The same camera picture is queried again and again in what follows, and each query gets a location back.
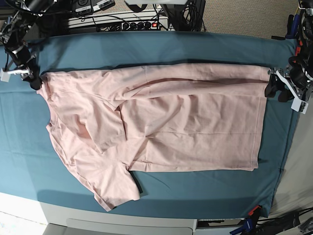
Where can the orange black clamp upper right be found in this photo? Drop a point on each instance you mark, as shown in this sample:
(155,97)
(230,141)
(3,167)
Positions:
(298,48)

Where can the teal table cloth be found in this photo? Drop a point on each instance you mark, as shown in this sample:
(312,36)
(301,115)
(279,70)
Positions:
(30,168)

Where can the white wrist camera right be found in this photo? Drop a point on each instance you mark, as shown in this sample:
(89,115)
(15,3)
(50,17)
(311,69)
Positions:
(4,76)

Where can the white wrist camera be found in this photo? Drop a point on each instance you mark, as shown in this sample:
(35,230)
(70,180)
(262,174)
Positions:
(299,105)
(4,76)

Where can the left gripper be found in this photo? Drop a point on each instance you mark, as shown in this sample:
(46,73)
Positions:
(289,84)

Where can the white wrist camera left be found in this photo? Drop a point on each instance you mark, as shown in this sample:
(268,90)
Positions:
(299,105)

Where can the black power strip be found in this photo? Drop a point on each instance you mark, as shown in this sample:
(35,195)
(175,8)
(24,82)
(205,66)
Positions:
(132,26)

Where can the pink T-shirt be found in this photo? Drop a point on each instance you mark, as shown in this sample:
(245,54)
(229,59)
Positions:
(162,118)

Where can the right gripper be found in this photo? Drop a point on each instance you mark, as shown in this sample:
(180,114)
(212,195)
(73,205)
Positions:
(25,64)

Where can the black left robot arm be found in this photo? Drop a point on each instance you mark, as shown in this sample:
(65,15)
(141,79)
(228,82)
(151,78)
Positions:
(305,30)

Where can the orange blue clamp lower right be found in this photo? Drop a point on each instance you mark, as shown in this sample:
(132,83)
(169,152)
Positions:
(249,223)

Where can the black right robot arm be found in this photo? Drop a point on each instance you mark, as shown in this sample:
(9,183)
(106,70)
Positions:
(12,36)

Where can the blue clamp top right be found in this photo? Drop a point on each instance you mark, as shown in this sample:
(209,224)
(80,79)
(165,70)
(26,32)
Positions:
(292,28)

